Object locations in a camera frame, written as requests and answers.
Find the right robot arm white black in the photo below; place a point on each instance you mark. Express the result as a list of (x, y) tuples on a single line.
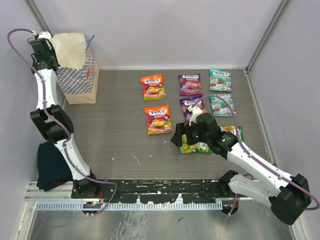
[(286, 195)]

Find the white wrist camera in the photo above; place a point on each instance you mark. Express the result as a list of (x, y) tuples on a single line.
[(44, 35), (194, 112)]

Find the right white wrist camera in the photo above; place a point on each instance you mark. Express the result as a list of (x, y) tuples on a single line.
[(194, 112)]

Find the green snack packet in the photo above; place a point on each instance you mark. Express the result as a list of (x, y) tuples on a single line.
[(232, 129), (200, 147)]

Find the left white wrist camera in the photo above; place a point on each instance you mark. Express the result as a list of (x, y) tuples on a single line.
[(44, 35)]

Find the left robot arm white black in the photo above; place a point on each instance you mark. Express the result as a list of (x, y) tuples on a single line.
[(51, 120)]

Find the purple snack packet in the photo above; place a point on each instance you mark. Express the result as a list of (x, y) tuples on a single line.
[(190, 101), (190, 85)]

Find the orange snack packet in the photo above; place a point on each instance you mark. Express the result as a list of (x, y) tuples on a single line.
[(158, 120), (153, 87)]

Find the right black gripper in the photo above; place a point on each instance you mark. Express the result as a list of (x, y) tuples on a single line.
[(182, 128)]

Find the blue checkered paper bag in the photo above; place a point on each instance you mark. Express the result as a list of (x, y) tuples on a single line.
[(78, 71)]

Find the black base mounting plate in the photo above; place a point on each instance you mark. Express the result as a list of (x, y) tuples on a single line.
[(158, 191)]

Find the teal mint candy packet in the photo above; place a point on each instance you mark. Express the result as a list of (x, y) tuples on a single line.
[(220, 80)]

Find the teal white snack packet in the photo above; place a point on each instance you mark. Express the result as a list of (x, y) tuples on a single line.
[(222, 105)]

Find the white slotted cable duct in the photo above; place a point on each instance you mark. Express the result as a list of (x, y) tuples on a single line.
[(93, 206)]

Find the dark navy cloth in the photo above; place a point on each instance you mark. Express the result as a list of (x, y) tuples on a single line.
[(53, 170)]

